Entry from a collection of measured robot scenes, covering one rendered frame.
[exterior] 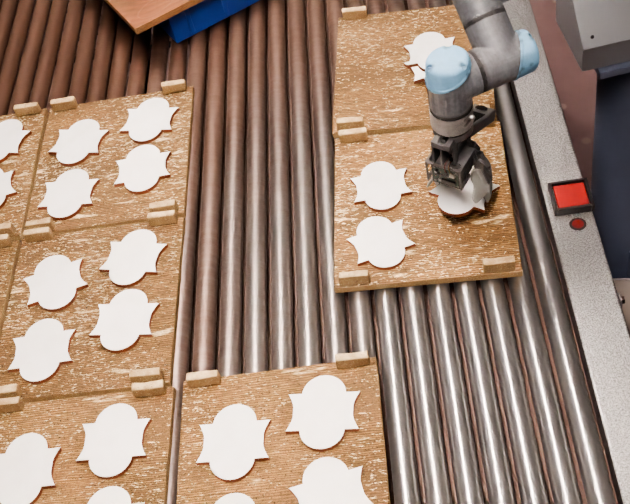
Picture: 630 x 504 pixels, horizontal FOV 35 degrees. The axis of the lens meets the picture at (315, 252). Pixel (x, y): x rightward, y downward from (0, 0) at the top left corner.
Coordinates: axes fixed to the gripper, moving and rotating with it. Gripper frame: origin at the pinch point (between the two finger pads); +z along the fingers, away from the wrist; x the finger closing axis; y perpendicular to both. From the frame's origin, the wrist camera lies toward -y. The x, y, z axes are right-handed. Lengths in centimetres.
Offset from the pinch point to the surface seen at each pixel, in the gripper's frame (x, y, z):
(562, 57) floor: -38, -149, 109
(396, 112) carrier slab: -25.4, -18.8, 6.7
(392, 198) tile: -13.6, 4.8, 4.0
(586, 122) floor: -18, -120, 106
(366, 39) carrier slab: -44, -39, 8
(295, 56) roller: -58, -29, 10
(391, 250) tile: -7.3, 16.8, 3.1
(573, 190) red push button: 17.5, -11.6, 5.7
